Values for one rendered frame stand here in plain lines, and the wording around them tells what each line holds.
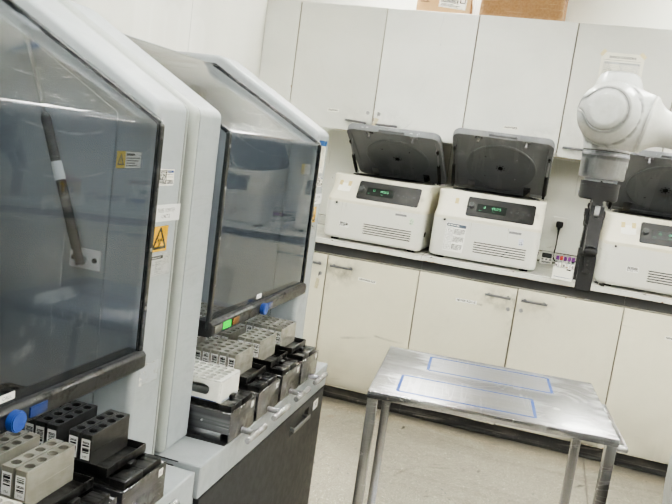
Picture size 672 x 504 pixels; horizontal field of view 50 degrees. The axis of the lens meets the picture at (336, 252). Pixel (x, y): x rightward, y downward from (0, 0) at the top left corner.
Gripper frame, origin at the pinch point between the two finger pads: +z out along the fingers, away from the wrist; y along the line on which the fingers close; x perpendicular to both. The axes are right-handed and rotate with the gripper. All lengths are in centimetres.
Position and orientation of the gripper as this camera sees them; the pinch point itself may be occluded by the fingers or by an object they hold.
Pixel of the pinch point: (581, 279)
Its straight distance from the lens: 154.2
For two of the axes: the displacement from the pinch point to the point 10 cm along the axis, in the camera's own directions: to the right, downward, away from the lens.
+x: -9.5, -1.7, 2.7
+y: 2.9, -1.0, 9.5
